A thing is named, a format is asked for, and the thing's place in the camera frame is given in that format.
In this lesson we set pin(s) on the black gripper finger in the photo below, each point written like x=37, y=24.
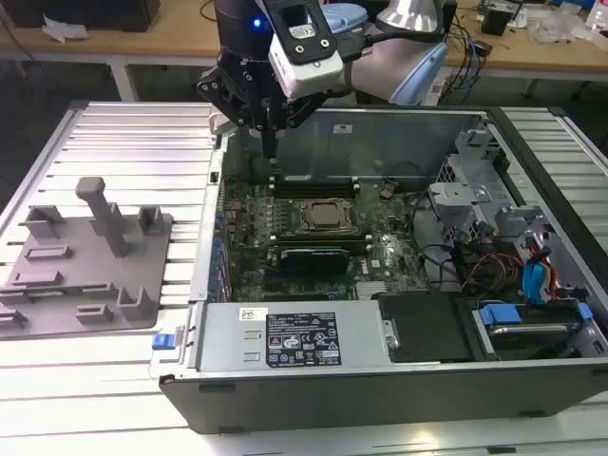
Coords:
x=304, y=107
x=223, y=90

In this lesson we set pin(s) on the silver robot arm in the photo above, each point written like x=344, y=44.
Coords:
x=380, y=62

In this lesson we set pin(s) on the black RAM slot bank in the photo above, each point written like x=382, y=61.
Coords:
x=323, y=240
x=313, y=186

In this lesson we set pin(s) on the white case latch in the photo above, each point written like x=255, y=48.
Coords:
x=219, y=122

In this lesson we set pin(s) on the wooden desk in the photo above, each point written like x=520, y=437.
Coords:
x=142, y=45

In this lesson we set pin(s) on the silver CPU in socket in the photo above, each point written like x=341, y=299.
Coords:
x=328, y=214

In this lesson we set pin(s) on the round coin battery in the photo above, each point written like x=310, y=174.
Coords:
x=387, y=190

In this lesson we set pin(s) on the black graphics card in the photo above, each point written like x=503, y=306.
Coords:
x=313, y=260

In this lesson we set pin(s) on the green motherboard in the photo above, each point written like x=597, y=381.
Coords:
x=380, y=247

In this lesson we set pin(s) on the black box on desk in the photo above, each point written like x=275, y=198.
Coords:
x=81, y=14

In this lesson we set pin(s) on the crumpled white paper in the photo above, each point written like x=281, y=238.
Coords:
x=62, y=29

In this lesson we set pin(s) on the silver metal drive cage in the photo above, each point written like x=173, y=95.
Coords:
x=456, y=199

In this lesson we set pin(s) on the small black box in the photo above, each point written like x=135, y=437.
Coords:
x=483, y=48

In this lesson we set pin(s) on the silver chipset heatsink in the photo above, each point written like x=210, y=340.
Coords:
x=371, y=290

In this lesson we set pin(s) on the grey parts rack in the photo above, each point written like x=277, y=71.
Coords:
x=95, y=266

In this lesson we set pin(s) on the grey power supply unit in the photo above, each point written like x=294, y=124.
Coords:
x=228, y=332

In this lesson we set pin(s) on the black plastic shroud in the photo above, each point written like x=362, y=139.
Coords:
x=423, y=328

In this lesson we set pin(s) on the blue case latch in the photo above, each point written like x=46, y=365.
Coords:
x=162, y=342

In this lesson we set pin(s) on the clear plastic bags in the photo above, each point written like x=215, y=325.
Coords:
x=560, y=26

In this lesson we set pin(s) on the black open PC case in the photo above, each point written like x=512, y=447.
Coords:
x=380, y=399

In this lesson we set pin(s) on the hard disk in blue carrier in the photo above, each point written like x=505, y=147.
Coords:
x=527, y=328

